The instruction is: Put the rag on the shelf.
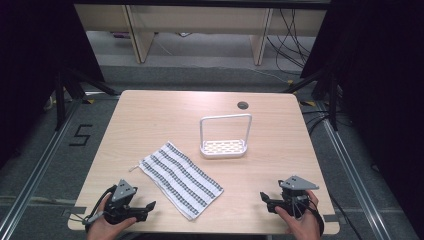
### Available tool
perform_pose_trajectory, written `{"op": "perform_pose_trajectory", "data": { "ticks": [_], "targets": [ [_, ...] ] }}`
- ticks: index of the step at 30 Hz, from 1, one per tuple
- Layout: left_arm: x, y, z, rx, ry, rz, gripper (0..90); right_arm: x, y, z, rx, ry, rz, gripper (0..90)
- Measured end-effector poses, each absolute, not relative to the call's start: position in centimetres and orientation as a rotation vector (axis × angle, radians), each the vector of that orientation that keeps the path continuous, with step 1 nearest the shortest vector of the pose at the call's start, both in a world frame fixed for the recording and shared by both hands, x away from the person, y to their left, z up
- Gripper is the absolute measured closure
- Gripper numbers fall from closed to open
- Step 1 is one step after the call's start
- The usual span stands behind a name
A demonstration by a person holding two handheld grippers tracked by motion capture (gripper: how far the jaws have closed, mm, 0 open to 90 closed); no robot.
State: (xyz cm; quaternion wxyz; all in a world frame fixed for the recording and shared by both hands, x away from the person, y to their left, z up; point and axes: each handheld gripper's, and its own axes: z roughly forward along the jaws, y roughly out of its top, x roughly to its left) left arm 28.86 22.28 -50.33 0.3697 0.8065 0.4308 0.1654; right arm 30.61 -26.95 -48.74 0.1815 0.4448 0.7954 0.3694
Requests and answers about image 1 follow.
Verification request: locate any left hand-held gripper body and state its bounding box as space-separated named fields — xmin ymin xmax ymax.
xmin=103 ymin=179 xmax=138 ymax=225

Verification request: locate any black curtain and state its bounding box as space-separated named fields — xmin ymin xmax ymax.
xmin=299 ymin=0 xmax=424 ymax=239
xmin=0 ymin=0 xmax=105 ymax=169

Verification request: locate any white floor cable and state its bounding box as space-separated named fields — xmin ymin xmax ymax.
xmin=245 ymin=65 xmax=292 ymax=84

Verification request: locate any beige wooden desk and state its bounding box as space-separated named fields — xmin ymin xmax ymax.
xmin=74 ymin=3 xmax=328 ymax=67

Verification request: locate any person's left hand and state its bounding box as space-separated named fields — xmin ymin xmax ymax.
xmin=86 ymin=195 xmax=138 ymax=240

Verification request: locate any white metal rack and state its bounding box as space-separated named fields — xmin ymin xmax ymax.
xmin=199 ymin=113 xmax=253 ymax=160

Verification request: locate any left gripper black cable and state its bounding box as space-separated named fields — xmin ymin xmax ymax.
xmin=68 ymin=185 xmax=118 ymax=231

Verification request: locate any person's right hand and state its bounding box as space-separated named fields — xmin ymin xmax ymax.
xmin=274 ymin=189 xmax=323 ymax=240

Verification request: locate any black floor cable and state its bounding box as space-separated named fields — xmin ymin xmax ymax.
xmin=328 ymin=192 xmax=365 ymax=240

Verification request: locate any bundle of black cables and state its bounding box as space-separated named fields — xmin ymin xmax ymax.
xmin=265 ymin=8 xmax=316 ymax=74

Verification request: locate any black metal stand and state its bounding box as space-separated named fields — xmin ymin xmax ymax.
xmin=283 ymin=67 xmax=340 ymax=132
xmin=54 ymin=67 xmax=120 ymax=132

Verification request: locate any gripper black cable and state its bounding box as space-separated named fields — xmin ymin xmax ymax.
xmin=68 ymin=185 xmax=118 ymax=231
xmin=308 ymin=194 xmax=326 ymax=236

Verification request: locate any aluminium floor rail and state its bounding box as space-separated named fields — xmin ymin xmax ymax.
xmin=0 ymin=98 xmax=84 ymax=236
xmin=320 ymin=102 xmax=393 ymax=240

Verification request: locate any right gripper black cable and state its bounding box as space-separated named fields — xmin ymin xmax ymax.
xmin=308 ymin=194 xmax=326 ymax=236

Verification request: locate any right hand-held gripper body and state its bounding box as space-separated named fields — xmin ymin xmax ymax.
xmin=277 ymin=175 xmax=320 ymax=218

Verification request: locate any white striped towel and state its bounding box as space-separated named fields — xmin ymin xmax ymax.
xmin=129 ymin=140 xmax=225 ymax=222

